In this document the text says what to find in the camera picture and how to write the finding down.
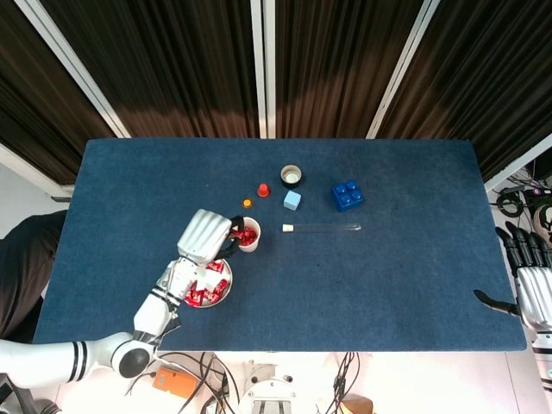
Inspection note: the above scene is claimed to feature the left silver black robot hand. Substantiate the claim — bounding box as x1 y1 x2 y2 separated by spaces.
176 209 248 267

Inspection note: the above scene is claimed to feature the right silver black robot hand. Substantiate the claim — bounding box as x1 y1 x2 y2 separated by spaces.
473 226 552 334

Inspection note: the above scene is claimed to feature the round steel plate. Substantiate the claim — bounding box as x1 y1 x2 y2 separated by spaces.
183 257 235 309

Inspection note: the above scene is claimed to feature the white paper cup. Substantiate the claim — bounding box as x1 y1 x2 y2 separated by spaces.
232 216 262 254

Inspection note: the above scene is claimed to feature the white black round device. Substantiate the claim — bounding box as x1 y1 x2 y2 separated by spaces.
532 204 552 242

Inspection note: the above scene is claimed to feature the black roll beige inside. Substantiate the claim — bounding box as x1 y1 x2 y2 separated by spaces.
279 165 304 190

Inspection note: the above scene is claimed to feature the glass test tube white stopper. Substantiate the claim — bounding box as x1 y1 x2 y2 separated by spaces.
282 223 362 235

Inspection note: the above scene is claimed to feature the orange box device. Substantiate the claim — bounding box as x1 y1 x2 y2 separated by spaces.
153 365 202 400

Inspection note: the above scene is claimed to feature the blue felt table cover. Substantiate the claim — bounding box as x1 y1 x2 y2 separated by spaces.
33 137 530 353

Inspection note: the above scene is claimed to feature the blue building block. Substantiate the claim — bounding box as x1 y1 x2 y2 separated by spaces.
330 179 365 213

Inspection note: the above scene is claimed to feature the white robot torso base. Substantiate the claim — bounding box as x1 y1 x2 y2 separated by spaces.
236 373 298 414

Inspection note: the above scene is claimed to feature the dark brown curtain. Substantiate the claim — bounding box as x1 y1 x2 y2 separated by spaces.
0 0 126 186
41 0 260 139
275 0 428 139
374 0 552 182

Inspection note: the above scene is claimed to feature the brown cardboard box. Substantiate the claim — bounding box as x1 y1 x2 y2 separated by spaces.
340 394 374 414

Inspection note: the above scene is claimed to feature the coiled black cable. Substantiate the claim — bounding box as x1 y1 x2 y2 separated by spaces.
494 189 525 216

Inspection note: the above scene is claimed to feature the black cable bundle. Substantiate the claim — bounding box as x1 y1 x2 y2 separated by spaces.
323 351 361 414
124 351 242 414

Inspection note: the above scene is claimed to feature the white frame post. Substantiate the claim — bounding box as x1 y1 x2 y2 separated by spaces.
250 0 268 139
14 0 132 139
365 0 442 140
0 141 74 198
483 132 552 194
262 0 278 139

